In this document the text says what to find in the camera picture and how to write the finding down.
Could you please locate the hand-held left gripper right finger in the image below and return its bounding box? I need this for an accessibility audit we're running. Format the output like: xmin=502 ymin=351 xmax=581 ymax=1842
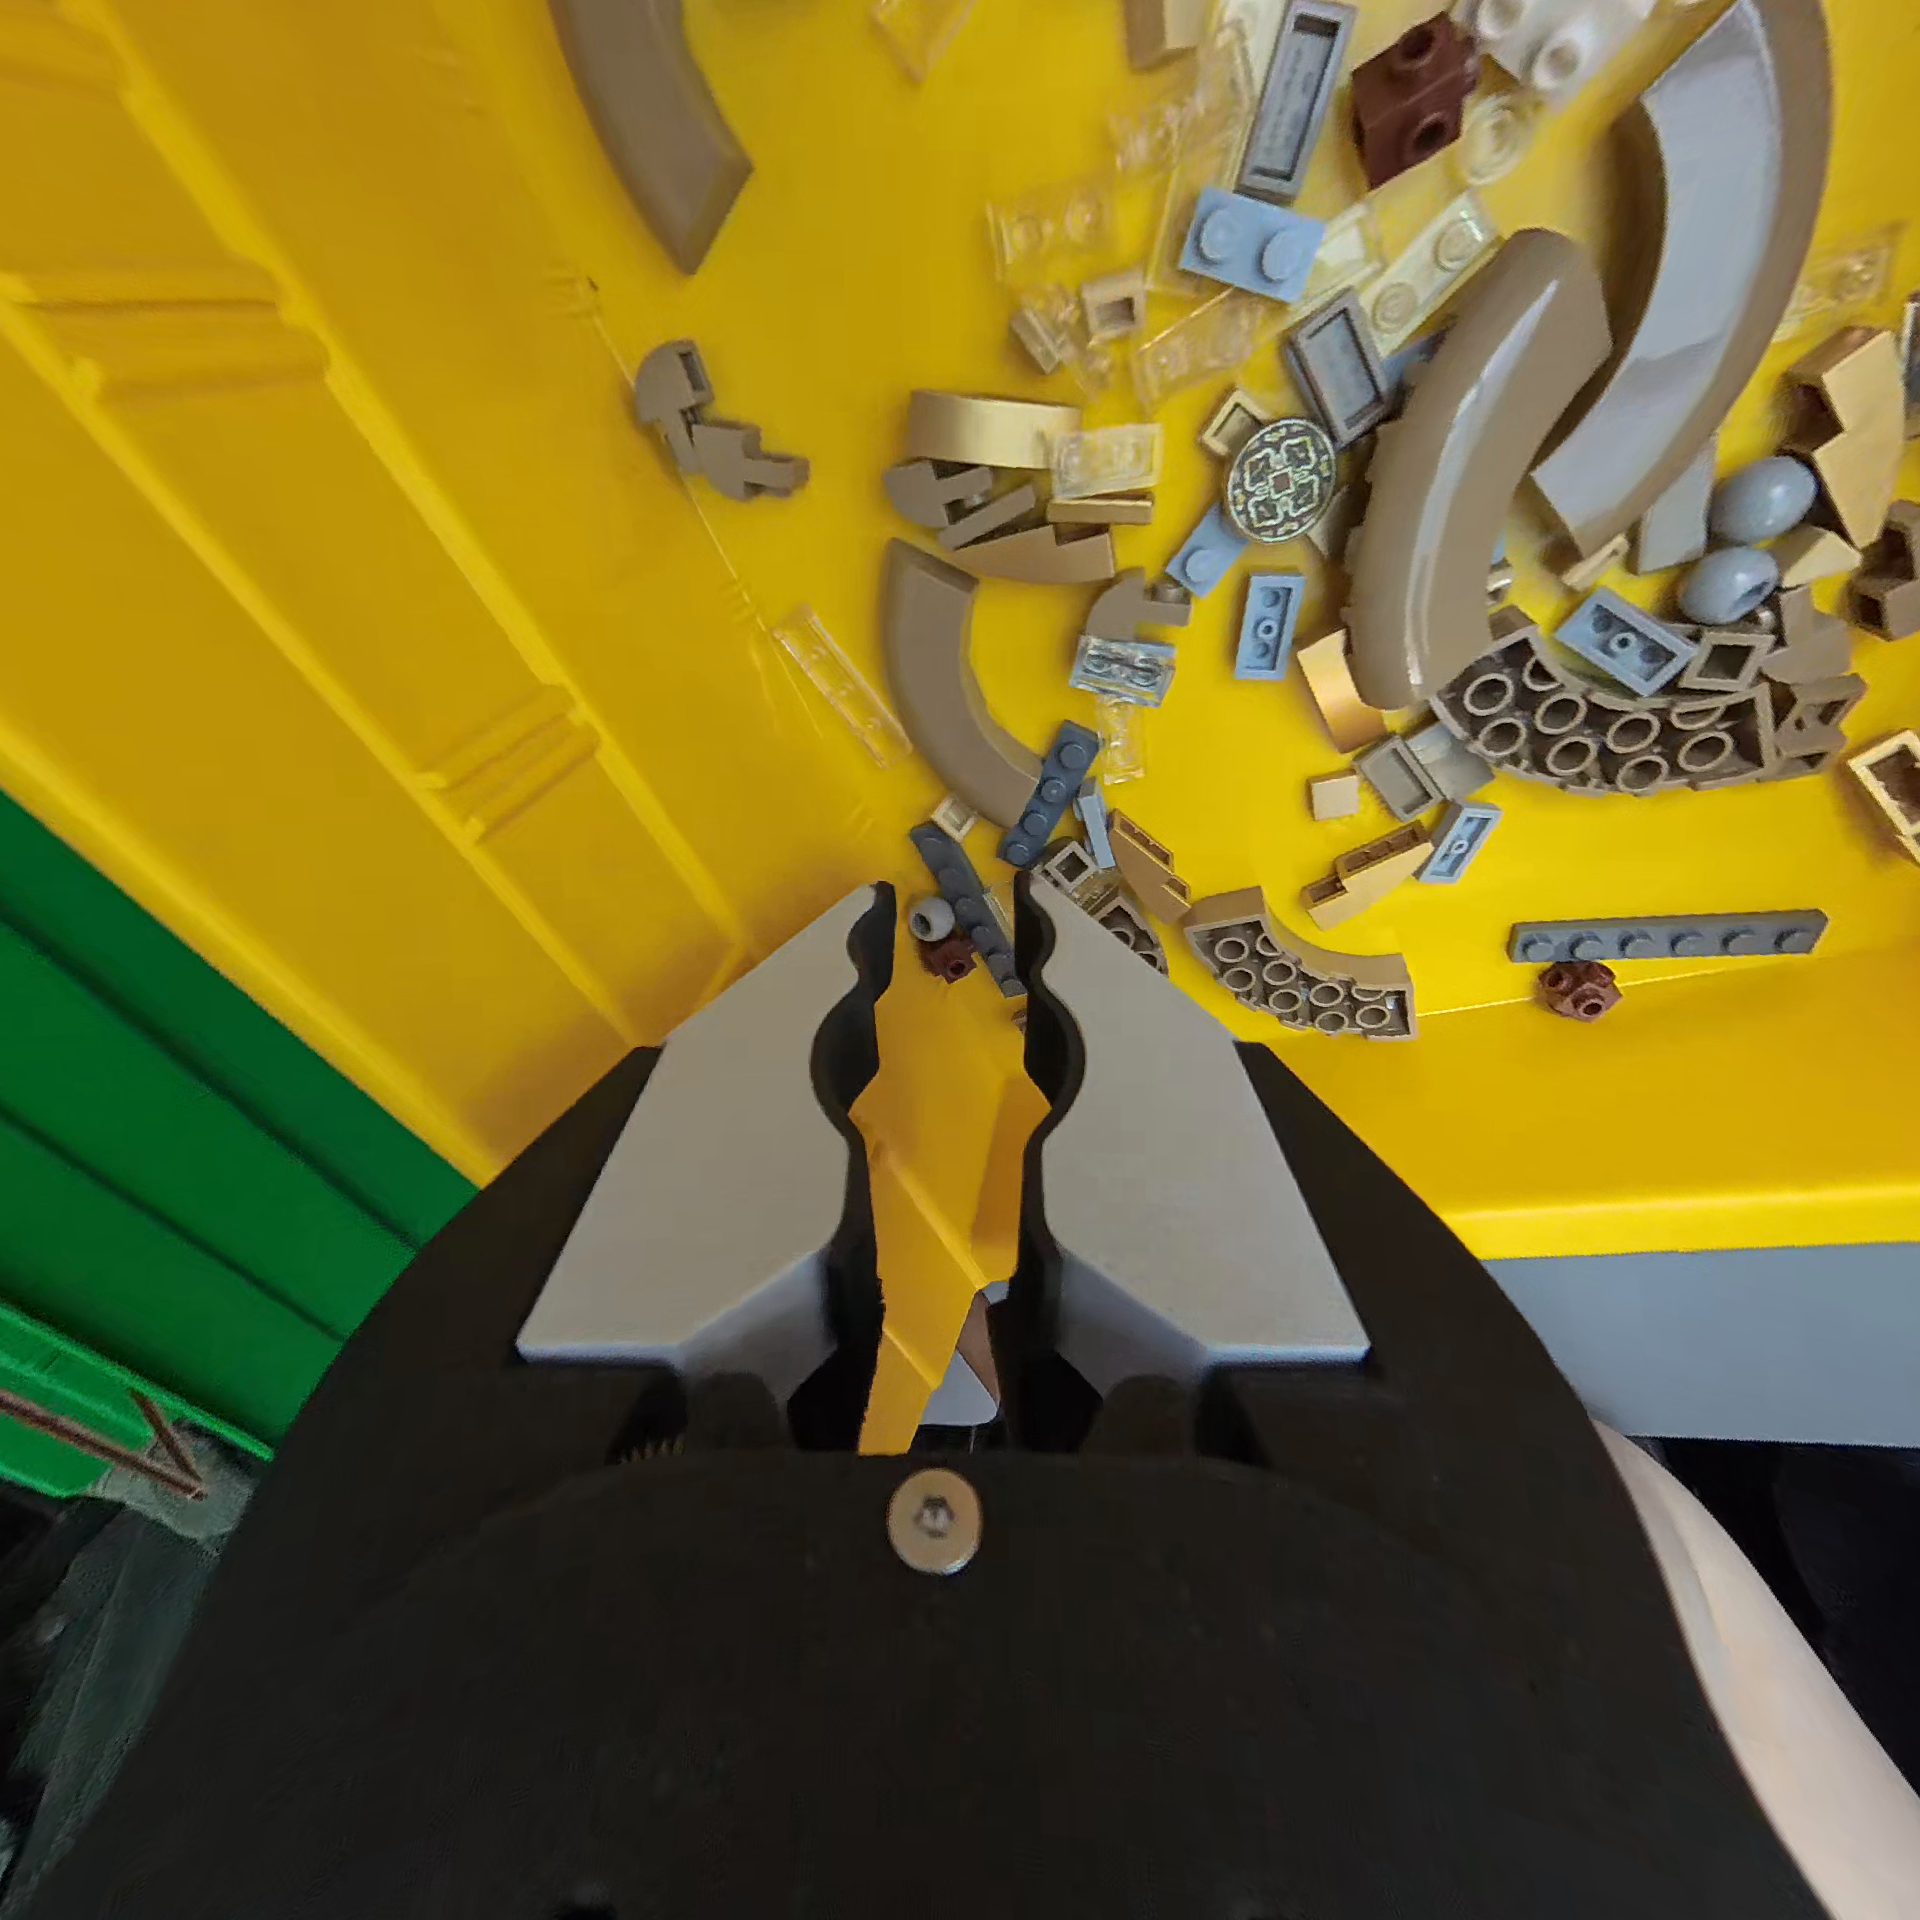
xmin=993 ymin=870 xmax=1375 ymax=1452

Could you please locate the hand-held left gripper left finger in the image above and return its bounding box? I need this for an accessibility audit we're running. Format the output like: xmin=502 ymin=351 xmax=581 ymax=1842
xmin=513 ymin=880 xmax=900 ymax=1452

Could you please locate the pile of lego pieces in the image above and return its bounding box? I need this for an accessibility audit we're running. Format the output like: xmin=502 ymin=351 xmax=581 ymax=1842
xmin=544 ymin=0 xmax=1920 ymax=1047

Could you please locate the yellow plastic bin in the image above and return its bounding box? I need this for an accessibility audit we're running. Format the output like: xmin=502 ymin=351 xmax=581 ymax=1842
xmin=0 ymin=0 xmax=1920 ymax=1455

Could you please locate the green plastic bin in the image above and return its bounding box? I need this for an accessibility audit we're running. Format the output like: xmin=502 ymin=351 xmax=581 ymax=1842
xmin=0 ymin=785 xmax=480 ymax=1502

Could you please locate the green corduroy cloth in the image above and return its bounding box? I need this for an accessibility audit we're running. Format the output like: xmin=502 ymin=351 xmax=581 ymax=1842
xmin=0 ymin=1476 xmax=243 ymax=1920

